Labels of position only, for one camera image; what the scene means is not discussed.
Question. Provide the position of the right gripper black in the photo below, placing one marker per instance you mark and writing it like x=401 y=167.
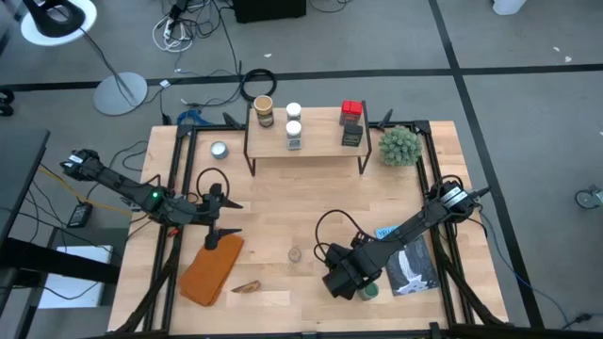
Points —
x=351 y=273

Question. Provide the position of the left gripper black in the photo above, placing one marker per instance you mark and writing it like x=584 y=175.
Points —
x=213 y=212

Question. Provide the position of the green-lid spice jar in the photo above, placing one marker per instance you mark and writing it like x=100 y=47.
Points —
x=371 y=292

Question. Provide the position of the small cork-stoppered saffron jar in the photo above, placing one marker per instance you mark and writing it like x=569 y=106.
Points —
x=295 y=254

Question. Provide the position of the white-lid glass spice jar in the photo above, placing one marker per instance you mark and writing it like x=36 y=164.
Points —
x=293 y=110
x=293 y=129

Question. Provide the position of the brown-lid spice jar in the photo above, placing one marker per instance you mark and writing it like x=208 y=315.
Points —
x=264 y=104

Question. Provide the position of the dark green spice box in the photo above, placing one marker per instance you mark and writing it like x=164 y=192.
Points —
x=352 y=135

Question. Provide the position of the red-lid spice tin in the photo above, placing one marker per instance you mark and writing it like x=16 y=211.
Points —
x=351 y=110

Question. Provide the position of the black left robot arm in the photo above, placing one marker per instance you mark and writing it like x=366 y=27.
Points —
x=122 y=186

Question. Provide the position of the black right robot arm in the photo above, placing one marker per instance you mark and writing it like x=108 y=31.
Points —
x=410 y=228

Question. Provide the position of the wooden shelf with black legs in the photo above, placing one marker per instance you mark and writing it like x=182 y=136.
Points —
x=320 y=141

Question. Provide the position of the folded orange cloth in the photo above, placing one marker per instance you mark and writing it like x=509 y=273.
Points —
x=209 y=270

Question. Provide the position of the waterfall picture book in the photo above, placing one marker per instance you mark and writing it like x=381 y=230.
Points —
x=414 y=273

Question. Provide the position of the small silver tin candle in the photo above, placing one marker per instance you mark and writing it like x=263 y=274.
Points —
x=219 y=150

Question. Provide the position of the artificial green plant in pot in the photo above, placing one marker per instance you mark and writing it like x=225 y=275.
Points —
x=400 y=146

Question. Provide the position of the black power adapter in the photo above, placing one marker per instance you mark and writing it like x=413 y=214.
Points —
x=79 y=214

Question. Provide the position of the white floor lamp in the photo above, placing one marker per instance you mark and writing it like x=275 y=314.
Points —
x=120 y=94

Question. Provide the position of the white panel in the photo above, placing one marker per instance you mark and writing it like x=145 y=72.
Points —
x=75 y=287

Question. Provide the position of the black support beam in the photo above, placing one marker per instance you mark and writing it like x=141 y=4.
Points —
x=47 y=261

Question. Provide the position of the black box on floor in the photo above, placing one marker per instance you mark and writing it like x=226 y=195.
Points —
x=268 y=9

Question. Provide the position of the grey caster wheel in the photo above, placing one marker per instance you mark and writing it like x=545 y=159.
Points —
x=586 y=198

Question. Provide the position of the black chair wheel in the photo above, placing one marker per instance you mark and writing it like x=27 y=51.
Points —
x=5 y=101

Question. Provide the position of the white floor object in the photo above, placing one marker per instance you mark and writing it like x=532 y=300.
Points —
x=509 y=5

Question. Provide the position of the black metal rig frame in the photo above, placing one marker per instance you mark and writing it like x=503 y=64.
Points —
x=212 y=127

